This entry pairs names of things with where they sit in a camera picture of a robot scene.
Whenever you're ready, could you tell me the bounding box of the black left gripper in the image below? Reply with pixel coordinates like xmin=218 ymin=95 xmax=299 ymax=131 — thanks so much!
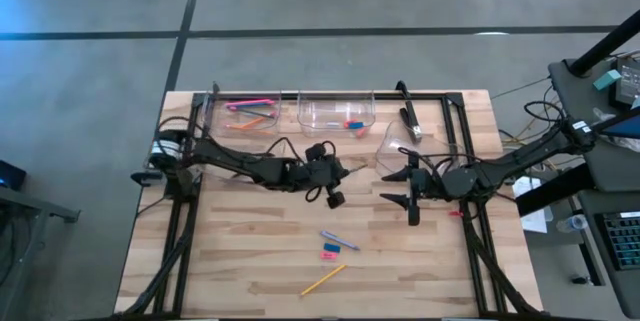
xmin=289 ymin=142 xmax=353 ymax=211

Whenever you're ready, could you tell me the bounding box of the grey desk with keyboard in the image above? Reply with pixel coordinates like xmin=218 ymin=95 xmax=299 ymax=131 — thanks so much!
xmin=577 ymin=189 xmax=640 ymax=320

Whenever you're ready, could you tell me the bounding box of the black computer tower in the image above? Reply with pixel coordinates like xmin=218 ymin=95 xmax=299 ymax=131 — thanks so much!
xmin=0 ymin=159 xmax=29 ymax=193

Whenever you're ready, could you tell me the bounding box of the white paper sheet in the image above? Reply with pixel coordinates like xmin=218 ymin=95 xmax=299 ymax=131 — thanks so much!
xmin=510 ymin=174 xmax=555 ymax=236

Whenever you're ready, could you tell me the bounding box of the black diagonal pole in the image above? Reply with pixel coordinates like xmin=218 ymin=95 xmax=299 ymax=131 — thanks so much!
xmin=568 ymin=8 xmax=640 ymax=79

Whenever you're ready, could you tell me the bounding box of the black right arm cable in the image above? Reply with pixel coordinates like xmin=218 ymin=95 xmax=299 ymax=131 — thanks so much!
xmin=397 ymin=100 xmax=571 ymax=172

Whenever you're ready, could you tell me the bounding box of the black crossbar beam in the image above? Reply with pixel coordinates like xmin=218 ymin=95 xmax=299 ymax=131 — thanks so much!
xmin=514 ymin=162 xmax=597 ymax=218

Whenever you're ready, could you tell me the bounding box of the backlit black keyboard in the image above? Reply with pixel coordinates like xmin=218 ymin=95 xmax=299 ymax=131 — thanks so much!
xmin=601 ymin=209 xmax=640 ymax=272

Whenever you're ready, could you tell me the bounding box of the lavender pen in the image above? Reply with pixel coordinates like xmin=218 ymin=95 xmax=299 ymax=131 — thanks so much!
xmin=318 ymin=229 xmax=362 ymax=252

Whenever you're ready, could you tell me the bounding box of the grey desk with teal box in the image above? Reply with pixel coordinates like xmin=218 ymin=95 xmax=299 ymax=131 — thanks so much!
xmin=547 ymin=53 xmax=640 ymax=193

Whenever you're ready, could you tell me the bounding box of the grey metal stand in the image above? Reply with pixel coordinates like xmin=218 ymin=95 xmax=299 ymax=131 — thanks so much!
xmin=0 ymin=184 xmax=82 ymax=321

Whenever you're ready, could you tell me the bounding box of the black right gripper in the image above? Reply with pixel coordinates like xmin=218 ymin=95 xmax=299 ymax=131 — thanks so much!
xmin=379 ymin=150 xmax=445 ymax=226

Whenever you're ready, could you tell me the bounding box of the clear plastic bin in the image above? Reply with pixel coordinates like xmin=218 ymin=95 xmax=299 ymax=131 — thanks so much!
xmin=199 ymin=133 xmax=287 ymax=188
xmin=374 ymin=119 xmax=469 ymax=178
xmin=202 ymin=91 xmax=282 ymax=138
xmin=297 ymin=89 xmax=377 ymax=140

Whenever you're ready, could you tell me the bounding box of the yellow pencil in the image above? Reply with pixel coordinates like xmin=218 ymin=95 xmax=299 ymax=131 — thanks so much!
xmin=299 ymin=262 xmax=349 ymax=297

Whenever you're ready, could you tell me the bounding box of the teal box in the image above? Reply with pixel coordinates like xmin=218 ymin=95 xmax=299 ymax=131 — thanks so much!
xmin=592 ymin=68 xmax=623 ymax=92

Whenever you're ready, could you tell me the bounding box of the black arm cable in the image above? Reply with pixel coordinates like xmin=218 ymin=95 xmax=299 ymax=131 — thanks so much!
xmin=397 ymin=100 xmax=571 ymax=172
xmin=154 ymin=114 xmax=339 ymax=205

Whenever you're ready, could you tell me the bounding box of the black spring clamp silver jaw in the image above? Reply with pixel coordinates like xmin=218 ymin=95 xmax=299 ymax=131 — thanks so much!
xmin=399 ymin=91 xmax=424 ymax=144

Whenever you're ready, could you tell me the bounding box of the clear plastic bag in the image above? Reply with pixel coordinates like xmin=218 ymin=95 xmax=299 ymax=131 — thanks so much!
xmin=592 ymin=106 xmax=640 ymax=153

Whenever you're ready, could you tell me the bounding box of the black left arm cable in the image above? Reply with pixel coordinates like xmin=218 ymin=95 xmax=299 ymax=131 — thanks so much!
xmin=154 ymin=114 xmax=339 ymax=205

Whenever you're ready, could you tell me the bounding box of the clear water bottle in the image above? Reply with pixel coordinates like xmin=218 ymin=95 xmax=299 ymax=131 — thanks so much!
xmin=555 ymin=212 xmax=590 ymax=235

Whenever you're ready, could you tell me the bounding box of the black electronic device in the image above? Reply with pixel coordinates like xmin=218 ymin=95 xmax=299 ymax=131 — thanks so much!
xmin=613 ymin=54 xmax=640 ymax=109

